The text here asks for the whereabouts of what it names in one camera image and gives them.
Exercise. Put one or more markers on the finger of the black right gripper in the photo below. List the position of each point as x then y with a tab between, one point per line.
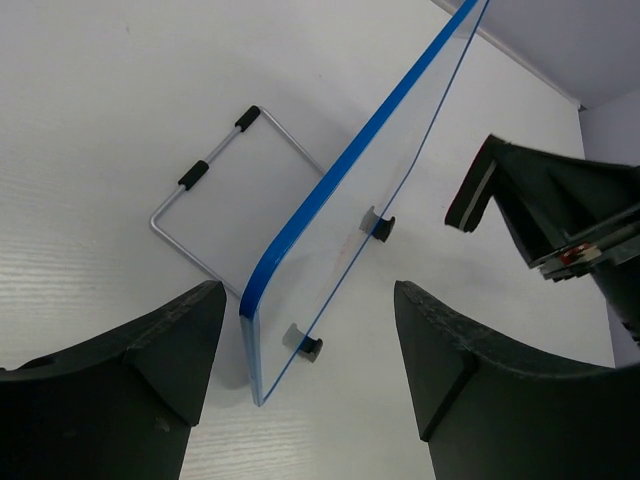
547	199

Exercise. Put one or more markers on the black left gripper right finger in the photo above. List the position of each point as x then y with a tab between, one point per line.
491	407

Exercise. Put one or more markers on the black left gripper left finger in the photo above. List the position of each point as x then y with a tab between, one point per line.
120	405

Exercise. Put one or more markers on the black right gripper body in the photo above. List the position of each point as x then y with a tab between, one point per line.
609	253

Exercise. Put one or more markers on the blue-edged small whiteboard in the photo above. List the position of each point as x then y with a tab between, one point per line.
306	262

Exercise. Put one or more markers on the metal wire whiteboard stand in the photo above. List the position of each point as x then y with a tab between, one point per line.
226	210

